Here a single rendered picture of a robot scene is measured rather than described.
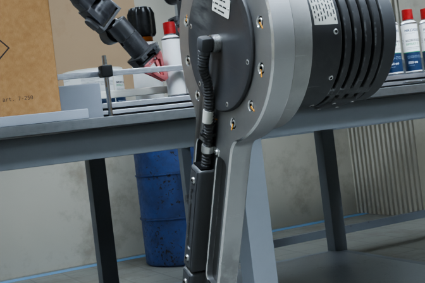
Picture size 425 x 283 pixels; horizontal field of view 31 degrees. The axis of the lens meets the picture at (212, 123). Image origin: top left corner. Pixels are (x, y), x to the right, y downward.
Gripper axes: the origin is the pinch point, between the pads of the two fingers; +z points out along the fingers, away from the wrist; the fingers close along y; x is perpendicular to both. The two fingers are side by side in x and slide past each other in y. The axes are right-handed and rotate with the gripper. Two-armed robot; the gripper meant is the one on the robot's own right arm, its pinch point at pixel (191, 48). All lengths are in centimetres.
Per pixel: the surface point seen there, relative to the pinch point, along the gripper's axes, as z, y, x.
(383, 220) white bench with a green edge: 81, -164, -135
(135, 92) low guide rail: 11.3, 19.3, 2.8
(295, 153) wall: 48, -215, -299
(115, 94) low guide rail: 11.4, 24.9, 2.8
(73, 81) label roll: 3, 22, -47
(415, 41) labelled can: 2, -73, 10
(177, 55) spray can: 2.6, 8.1, 8.1
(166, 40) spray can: -1.9, 10.4, 7.2
